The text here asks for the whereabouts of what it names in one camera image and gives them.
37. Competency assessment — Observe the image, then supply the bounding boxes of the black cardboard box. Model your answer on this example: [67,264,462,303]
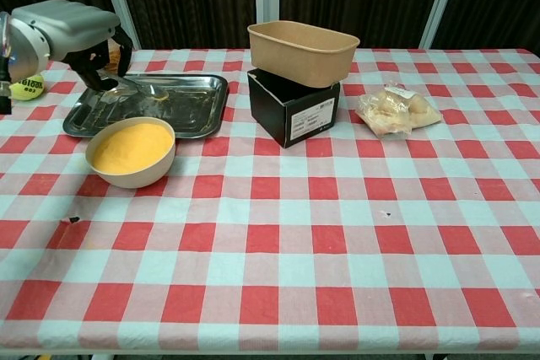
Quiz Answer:
[246,67,341,149]

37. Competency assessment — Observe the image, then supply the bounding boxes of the clear cup orange contents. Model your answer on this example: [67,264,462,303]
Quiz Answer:
[105,40,124,74]

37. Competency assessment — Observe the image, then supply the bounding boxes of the clear bag of bread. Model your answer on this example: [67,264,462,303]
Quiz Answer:
[355,81,442,139]

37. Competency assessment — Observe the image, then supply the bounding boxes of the orange bowl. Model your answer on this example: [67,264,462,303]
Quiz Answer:
[85,116,176,190]

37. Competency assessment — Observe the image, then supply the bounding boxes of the brown kraft paper container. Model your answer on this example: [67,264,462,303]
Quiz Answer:
[246,21,361,89]

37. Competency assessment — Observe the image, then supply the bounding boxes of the silver spoon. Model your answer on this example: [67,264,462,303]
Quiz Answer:
[100,73,170,102]

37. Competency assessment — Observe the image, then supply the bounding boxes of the yellow tennis ball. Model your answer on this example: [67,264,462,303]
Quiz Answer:
[8,74,46,100]

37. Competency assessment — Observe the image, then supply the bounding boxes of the red white checkered tablecloth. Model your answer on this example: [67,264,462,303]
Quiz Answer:
[0,47,540,355]

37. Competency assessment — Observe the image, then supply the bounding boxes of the rectangular stainless steel tray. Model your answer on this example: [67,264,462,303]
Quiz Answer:
[62,73,230,140]

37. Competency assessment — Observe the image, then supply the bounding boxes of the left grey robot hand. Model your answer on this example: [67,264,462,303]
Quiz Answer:
[8,0,134,92]

